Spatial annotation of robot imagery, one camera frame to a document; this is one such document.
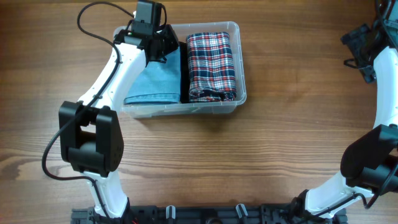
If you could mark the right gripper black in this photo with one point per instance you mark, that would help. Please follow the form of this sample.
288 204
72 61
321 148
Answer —
354 39

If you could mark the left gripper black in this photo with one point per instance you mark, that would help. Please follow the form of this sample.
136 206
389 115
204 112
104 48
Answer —
173 42

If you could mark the black garment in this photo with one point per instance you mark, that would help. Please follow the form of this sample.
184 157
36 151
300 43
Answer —
185 80

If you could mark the blue jeans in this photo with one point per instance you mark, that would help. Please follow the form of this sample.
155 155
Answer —
158 84

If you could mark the red plaid shirt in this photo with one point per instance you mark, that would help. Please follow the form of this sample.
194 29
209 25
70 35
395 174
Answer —
210 68

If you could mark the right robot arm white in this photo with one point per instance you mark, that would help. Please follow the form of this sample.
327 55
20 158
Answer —
367 168

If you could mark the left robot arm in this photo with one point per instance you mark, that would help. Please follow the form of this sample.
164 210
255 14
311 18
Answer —
90 135

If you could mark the clear plastic storage container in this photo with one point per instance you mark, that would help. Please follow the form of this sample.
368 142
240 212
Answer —
221 107

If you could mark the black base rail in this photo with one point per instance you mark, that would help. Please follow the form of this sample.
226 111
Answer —
265 214

